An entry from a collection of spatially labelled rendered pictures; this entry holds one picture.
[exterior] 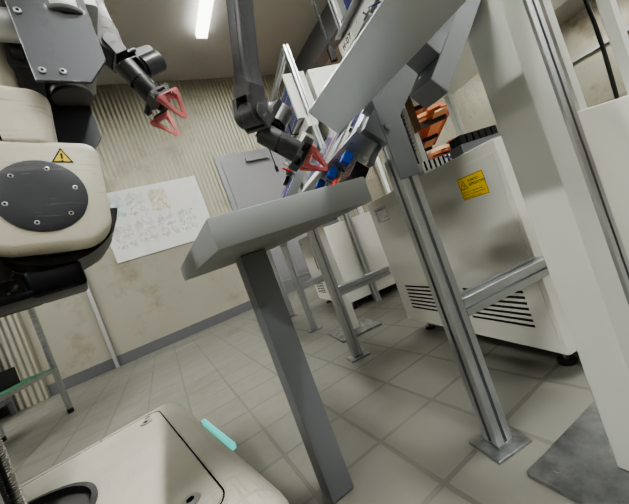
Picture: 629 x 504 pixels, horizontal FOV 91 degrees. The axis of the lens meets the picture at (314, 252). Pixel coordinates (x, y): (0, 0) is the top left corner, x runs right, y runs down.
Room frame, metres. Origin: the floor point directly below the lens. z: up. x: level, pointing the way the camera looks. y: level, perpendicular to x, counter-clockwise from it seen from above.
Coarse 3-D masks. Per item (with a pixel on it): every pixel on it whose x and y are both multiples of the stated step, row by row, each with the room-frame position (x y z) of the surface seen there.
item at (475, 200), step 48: (624, 96) 0.88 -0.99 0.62; (624, 144) 0.86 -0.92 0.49; (432, 192) 0.98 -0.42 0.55; (480, 192) 0.82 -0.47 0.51; (624, 192) 0.84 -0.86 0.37; (384, 240) 1.36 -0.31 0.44; (480, 240) 0.87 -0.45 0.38; (528, 240) 0.74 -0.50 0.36; (624, 240) 0.82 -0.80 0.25; (528, 288) 0.78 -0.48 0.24; (528, 336) 0.83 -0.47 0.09
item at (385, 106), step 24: (336, 0) 1.32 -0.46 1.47; (360, 0) 1.25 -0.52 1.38; (384, 96) 0.62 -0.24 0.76; (384, 120) 0.61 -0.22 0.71; (408, 144) 0.62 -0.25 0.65; (456, 144) 0.92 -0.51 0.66; (480, 144) 0.92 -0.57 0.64; (408, 168) 0.62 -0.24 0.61; (432, 168) 1.06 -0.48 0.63; (528, 264) 0.69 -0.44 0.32; (480, 288) 0.65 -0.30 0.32; (504, 288) 0.67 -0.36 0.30; (504, 456) 0.60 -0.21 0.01
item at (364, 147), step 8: (360, 128) 0.67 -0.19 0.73; (352, 136) 0.69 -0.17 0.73; (360, 136) 0.68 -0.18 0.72; (344, 144) 0.73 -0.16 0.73; (352, 144) 0.72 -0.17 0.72; (360, 144) 0.71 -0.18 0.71; (368, 144) 0.69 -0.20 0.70; (376, 144) 0.68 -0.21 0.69; (336, 152) 0.79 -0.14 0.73; (352, 152) 0.75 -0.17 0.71; (360, 152) 0.74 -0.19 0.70; (368, 152) 0.72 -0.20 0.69; (336, 160) 0.82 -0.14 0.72; (360, 160) 0.77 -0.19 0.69; (344, 168) 0.84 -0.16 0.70; (320, 176) 0.95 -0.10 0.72; (312, 184) 1.04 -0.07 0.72; (328, 184) 0.98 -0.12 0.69
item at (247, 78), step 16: (240, 0) 0.71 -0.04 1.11; (240, 16) 0.71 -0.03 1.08; (240, 32) 0.72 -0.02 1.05; (240, 48) 0.72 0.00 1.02; (256, 48) 0.75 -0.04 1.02; (240, 64) 0.73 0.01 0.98; (256, 64) 0.75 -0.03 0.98; (240, 80) 0.74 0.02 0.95; (256, 80) 0.74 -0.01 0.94; (240, 96) 0.75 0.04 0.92; (256, 96) 0.74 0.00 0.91; (240, 112) 0.75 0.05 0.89
